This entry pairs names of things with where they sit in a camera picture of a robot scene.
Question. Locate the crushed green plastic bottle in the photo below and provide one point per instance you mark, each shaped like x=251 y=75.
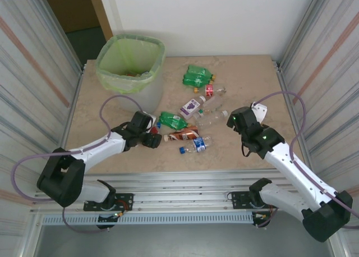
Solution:
x=172 y=121

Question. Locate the clear bottle white cap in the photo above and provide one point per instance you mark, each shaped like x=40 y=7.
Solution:
x=209 y=121

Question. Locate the clear bottle green cap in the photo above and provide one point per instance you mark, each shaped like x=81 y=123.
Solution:
x=214 y=102

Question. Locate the brown coffee drink bottle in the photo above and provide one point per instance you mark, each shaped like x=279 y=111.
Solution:
x=182 y=135

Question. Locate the clear bottle red label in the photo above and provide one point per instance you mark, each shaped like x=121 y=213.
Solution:
x=209 y=90

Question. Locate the blue label water bottle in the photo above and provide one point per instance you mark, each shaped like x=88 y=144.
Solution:
x=199 y=144

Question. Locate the grape juice bottle purple label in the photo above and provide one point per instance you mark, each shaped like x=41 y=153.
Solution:
x=190 y=105

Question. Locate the green soda bottle yellow cap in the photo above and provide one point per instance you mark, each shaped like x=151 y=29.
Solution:
x=196 y=71
x=193 y=81

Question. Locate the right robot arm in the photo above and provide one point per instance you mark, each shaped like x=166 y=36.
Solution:
x=294 y=172

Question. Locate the translucent plastic waste bin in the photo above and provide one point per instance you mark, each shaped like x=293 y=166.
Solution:
x=146 y=100

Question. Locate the green plastic bin liner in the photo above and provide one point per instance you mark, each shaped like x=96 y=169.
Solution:
x=158 y=60

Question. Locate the brown wooden door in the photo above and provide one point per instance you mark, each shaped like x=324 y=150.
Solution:
x=98 y=10

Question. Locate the aluminium rail frame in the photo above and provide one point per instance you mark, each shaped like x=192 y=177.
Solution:
x=179 y=184

